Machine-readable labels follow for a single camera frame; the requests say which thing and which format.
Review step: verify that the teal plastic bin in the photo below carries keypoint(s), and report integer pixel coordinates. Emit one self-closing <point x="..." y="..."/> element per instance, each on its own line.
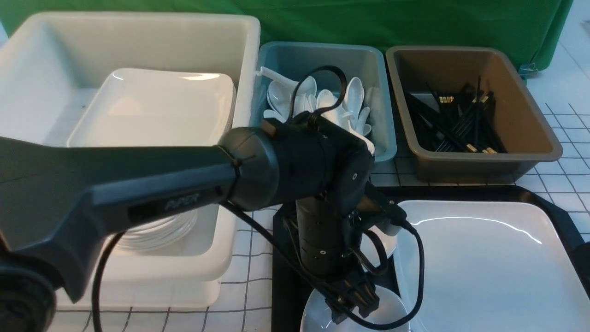
<point x="294" y="59"/>

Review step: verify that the pile of white spoons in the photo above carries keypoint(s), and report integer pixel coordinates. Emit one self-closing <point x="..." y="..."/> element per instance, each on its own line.
<point x="351" y="115"/>

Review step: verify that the white ceramic soup spoon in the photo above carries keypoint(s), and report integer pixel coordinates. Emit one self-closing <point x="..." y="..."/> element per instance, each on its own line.
<point x="276" y="77"/>

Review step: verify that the pile of black chopsticks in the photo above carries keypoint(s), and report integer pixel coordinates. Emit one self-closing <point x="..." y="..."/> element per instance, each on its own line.
<point x="458" y="122"/>

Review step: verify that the brown plastic bin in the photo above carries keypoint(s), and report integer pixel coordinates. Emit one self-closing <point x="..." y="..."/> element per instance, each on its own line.
<point x="518" y="120"/>

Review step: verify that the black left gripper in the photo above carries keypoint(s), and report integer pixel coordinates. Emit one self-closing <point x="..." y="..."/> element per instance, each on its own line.
<point x="340" y="252"/>

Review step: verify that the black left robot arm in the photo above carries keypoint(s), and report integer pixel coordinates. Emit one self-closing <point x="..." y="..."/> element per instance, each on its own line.
<point x="303" y="185"/>

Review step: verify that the black serving tray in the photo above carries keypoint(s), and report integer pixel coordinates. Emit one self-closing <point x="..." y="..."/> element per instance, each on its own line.
<point x="290" y="292"/>

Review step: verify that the white bowl tray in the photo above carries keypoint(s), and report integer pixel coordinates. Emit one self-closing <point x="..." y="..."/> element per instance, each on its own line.
<point x="317" y="315"/>
<point x="385" y="240"/>

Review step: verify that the large white plastic tub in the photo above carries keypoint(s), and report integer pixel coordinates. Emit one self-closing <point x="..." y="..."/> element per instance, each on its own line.
<point x="51" y="69"/>

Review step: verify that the white grid tablecloth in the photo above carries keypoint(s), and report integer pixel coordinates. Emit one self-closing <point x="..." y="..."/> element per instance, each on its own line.
<point x="243" y="304"/>

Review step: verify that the stack of white bowls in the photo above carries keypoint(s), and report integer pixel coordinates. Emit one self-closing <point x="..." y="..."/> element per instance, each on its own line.
<point x="158" y="234"/>

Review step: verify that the large white square plate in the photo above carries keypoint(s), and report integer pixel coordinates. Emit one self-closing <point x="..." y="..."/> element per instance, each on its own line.
<point x="495" y="267"/>

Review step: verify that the green cloth backdrop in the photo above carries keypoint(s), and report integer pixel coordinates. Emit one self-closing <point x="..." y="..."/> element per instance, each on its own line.
<point x="527" y="31"/>

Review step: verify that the stack of white square plates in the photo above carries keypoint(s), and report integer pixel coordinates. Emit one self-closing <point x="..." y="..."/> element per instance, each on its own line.
<point x="155" y="108"/>

